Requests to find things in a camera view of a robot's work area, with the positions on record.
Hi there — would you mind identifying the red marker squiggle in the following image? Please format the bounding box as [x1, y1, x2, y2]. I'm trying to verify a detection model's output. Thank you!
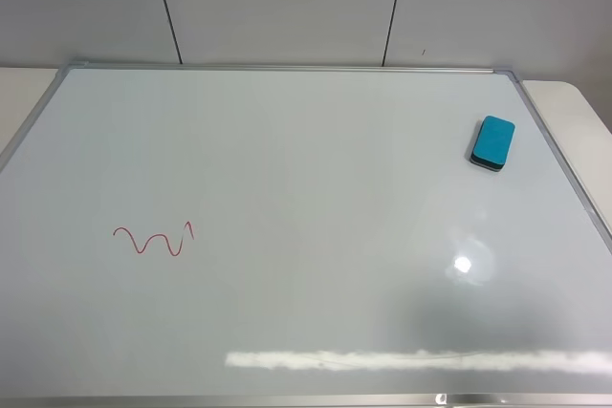
[112, 221, 195, 257]

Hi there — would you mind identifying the white aluminium-framed whiteboard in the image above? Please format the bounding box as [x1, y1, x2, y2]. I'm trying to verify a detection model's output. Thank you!
[1, 63, 611, 407]

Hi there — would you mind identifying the teal whiteboard eraser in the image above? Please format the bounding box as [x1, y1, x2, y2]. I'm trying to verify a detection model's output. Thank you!
[470, 116, 515, 172]

